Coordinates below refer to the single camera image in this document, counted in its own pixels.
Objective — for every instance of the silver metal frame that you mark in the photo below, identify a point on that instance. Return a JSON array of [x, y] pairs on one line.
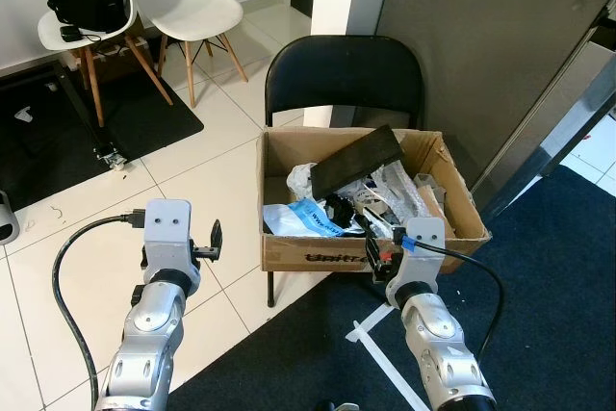
[[549, 132]]

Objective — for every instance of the dark grey door panel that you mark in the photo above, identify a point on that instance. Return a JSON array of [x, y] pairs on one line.
[[481, 26]]

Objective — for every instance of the black folding chair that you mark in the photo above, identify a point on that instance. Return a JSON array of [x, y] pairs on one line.
[[342, 79]]

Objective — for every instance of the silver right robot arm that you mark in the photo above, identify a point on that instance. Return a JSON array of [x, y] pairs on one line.
[[438, 344]]

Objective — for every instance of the black foam slab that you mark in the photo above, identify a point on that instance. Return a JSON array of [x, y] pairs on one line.
[[356, 161]]

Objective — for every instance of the black wheeled stand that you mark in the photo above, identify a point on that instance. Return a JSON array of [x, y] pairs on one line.
[[114, 155]]

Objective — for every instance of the black floor mat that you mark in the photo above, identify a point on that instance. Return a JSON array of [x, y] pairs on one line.
[[38, 161]]

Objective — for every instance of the small black charger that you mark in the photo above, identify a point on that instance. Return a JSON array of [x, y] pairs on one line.
[[70, 34]]

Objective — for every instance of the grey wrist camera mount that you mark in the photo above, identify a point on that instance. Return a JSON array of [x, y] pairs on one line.
[[168, 233], [428, 230]]

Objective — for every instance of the white floor tape arrow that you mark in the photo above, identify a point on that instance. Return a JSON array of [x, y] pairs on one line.
[[361, 332]]

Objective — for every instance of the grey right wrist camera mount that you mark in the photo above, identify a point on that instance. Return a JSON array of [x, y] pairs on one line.
[[428, 230]]

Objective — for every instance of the grey robot right foot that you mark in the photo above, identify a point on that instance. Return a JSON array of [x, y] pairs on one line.
[[346, 407]]

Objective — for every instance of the grey round device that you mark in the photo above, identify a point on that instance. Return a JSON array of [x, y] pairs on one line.
[[7, 223]]

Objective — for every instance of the dark blue carpet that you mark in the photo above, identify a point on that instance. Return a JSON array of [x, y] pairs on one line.
[[549, 334]]

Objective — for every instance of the brown cardboard box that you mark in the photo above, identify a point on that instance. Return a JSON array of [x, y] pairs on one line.
[[289, 255]]

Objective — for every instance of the clear bubble wrap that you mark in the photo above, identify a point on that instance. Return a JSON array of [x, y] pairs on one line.
[[395, 185]]

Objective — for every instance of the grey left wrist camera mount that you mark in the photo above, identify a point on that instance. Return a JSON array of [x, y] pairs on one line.
[[168, 233]]

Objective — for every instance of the blue white plastic bag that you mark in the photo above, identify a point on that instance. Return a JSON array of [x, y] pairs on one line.
[[303, 217]]

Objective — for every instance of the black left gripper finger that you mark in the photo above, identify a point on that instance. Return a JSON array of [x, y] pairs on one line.
[[217, 238]]

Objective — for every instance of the small white object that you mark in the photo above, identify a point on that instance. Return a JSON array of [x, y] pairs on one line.
[[24, 115]]

